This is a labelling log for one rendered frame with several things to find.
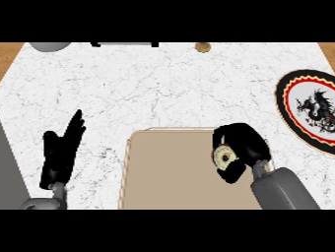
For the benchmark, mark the beige tray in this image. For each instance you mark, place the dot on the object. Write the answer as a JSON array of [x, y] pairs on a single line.
[[184, 170]]

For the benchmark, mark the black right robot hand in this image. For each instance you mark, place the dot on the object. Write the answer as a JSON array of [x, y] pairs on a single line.
[[245, 141]]

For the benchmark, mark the small brown round object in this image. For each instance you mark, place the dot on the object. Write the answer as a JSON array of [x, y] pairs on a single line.
[[203, 47]]

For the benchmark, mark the dragon print plate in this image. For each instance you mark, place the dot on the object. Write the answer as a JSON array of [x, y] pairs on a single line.
[[317, 113]]

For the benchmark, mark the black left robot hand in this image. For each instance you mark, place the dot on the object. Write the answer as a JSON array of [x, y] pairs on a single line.
[[58, 154]]

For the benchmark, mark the grey appliance with black feet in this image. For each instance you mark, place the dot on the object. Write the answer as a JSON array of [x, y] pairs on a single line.
[[125, 44]]

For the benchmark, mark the grey rounded object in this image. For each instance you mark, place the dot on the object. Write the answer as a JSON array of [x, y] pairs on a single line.
[[49, 46]]

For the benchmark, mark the pale yellow cupcake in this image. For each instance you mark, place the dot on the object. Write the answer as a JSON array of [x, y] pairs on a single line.
[[222, 157]]

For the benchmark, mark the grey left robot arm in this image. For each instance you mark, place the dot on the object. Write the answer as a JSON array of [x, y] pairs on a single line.
[[46, 200]]

